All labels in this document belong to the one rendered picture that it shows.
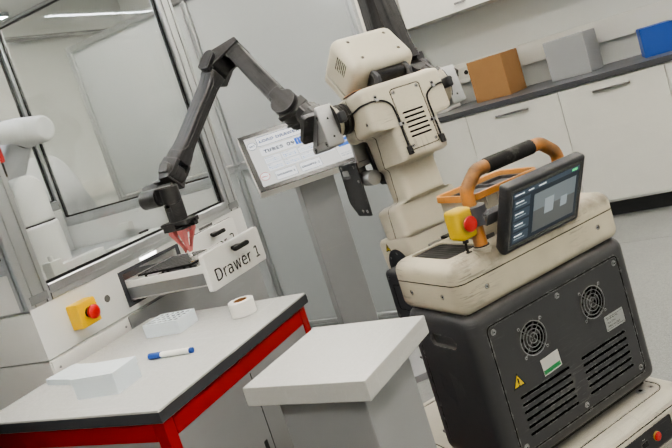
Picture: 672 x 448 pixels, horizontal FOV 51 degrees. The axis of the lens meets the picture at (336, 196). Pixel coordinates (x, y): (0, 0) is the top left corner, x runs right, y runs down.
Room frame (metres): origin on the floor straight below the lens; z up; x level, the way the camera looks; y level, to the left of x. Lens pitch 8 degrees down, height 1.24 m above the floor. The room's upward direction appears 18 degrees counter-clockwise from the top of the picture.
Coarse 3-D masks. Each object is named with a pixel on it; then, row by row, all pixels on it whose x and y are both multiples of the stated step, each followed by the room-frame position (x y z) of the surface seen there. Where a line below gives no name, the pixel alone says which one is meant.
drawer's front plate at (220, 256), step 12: (252, 228) 2.20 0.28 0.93; (228, 240) 2.09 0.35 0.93; (240, 240) 2.13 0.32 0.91; (252, 240) 2.18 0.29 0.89; (216, 252) 2.02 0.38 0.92; (228, 252) 2.07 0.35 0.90; (240, 252) 2.11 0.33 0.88; (252, 252) 2.16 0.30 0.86; (264, 252) 2.22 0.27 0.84; (204, 264) 1.97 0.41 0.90; (216, 264) 2.01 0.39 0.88; (252, 264) 2.15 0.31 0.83; (204, 276) 1.97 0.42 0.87; (228, 276) 2.04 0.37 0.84; (216, 288) 1.98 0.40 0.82
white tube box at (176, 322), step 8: (176, 312) 1.95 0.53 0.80; (184, 312) 1.92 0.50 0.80; (192, 312) 1.92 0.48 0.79; (152, 320) 1.95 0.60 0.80; (160, 320) 1.92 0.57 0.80; (168, 320) 1.89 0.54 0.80; (176, 320) 1.86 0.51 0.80; (184, 320) 1.89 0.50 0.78; (192, 320) 1.91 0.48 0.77; (144, 328) 1.91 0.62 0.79; (152, 328) 1.90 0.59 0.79; (160, 328) 1.89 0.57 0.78; (168, 328) 1.88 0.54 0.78; (176, 328) 1.86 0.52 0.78; (184, 328) 1.88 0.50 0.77; (152, 336) 1.91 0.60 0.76
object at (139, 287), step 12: (156, 264) 2.30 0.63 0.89; (132, 276) 2.21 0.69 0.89; (144, 276) 2.24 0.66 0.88; (156, 276) 2.08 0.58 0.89; (168, 276) 2.06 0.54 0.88; (180, 276) 2.04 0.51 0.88; (192, 276) 2.02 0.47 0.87; (132, 288) 2.13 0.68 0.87; (144, 288) 2.11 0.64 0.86; (156, 288) 2.09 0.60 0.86; (168, 288) 2.07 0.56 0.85; (180, 288) 2.04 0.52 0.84; (192, 288) 2.03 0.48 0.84
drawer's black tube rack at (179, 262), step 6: (192, 252) 2.27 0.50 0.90; (198, 252) 2.23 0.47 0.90; (174, 258) 2.27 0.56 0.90; (180, 258) 2.23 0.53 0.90; (186, 258) 2.19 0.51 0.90; (162, 264) 2.22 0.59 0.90; (168, 264) 2.18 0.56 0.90; (174, 264) 2.15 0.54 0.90; (180, 264) 2.12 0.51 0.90; (186, 264) 2.07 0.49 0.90; (150, 270) 2.18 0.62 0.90; (156, 270) 2.14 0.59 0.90; (162, 270) 2.12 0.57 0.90; (168, 270) 2.13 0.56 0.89; (174, 270) 2.21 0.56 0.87; (138, 276) 2.17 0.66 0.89
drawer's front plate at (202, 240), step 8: (216, 224) 2.57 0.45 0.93; (224, 224) 2.60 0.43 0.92; (232, 224) 2.64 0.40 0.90; (200, 232) 2.49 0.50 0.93; (208, 232) 2.51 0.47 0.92; (224, 232) 2.58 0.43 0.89; (232, 232) 2.62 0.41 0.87; (200, 240) 2.46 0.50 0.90; (208, 240) 2.50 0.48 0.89; (216, 240) 2.53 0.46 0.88; (200, 248) 2.45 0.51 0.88
